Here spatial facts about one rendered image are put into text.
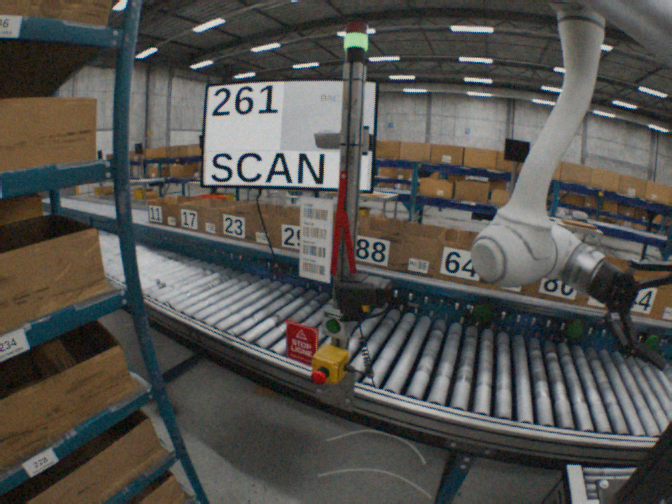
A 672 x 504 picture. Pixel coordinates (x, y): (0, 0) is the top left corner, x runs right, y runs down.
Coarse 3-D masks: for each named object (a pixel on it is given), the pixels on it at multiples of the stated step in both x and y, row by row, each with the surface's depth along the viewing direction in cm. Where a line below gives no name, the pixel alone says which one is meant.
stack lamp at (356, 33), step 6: (348, 24) 57; (354, 24) 57; (360, 24) 57; (366, 24) 58; (348, 30) 58; (354, 30) 57; (360, 30) 57; (366, 30) 58; (348, 36) 58; (354, 36) 58; (360, 36) 58; (366, 36) 59; (348, 42) 59; (354, 42) 58; (360, 42) 58; (366, 42) 59; (366, 48) 60
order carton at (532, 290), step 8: (528, 288) 108; (536, 288) 107; (528, 296) 109; (536, 296) 107; (544, 296) 106; (552, 296) 104; (576, 296) 100; (584, 296) 98; (576, 304) 100; (584, 304) 99
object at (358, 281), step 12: (348, 276) 70; (360, 276) 69; (372, 276) 69; (336, 288) 68; (348, 288) 67; (360, 288) 65; (372, 288) 64; (384, 288) 64; (348, 300) 67; (360, 300) 66; (372, 300) 65; (384, 300) 64; (348, 312) 70; (360, 312) 69
